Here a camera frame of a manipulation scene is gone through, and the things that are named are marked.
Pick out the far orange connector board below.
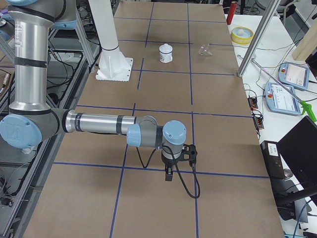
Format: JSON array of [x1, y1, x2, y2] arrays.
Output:
[[248, 97, 258, 110]]

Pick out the aluminium frame post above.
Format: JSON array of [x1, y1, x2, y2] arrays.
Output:
[[237, 0, 280, 77]]

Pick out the teach pendant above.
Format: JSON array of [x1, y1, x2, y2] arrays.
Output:
[[264, 82, 301, 116], [278, 62, 310, 91]]

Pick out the black monitor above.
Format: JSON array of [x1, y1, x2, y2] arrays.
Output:
[[276, 116, 317, 206]]

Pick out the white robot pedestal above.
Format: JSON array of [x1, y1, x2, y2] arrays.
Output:
[[89, 0, 133, 82]]

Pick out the near orange connector board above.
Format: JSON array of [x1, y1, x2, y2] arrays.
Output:
[[253, 115, 264, 131]]

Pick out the orange connector board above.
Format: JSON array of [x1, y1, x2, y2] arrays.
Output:
[[253, 115, 264, 131], [248, 97, 258, 110]]

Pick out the white enamel cup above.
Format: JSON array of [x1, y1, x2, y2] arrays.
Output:
[[159, 51, 173, 63]]

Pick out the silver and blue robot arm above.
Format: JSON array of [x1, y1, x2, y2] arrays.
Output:
[[0, 0, 186, 181]]

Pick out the near teach pendant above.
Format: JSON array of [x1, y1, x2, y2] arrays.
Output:
[[264, 82, 301, 116]]

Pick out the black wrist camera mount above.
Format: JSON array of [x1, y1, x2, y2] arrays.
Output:
[[178, 144, 198, 166]]

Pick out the green handled grabber stick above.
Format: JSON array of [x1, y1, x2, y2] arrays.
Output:
[[251, 58, 317, 122]]

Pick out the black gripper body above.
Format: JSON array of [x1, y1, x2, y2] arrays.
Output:
[[161, 154, 174, 172]]

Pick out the black computer box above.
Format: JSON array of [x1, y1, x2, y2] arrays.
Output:
[[261, 140, 306, 221]]

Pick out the far teach pendant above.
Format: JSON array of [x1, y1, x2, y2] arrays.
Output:
[[278, 62, 310, 91]]

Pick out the yellow tape roll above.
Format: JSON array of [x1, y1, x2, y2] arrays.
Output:
[[230, 26, 254, 45]]

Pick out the red cylinder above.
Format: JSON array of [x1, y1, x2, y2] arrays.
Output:
[[226, 1, 238, 25]]

